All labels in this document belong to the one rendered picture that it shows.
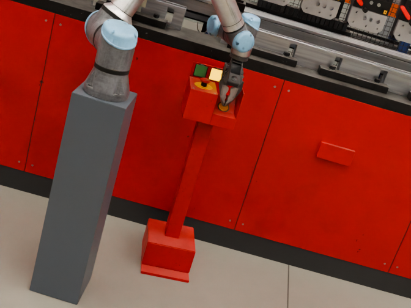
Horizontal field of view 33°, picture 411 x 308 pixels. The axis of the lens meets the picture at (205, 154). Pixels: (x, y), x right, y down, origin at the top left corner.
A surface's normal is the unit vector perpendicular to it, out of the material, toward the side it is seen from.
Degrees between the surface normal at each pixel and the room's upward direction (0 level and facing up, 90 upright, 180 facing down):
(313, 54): 90
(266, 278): 0
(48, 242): 90
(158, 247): 90
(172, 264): 90
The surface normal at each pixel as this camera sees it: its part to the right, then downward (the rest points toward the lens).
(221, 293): 0.27, -0.88
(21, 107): -0.06, 0.37
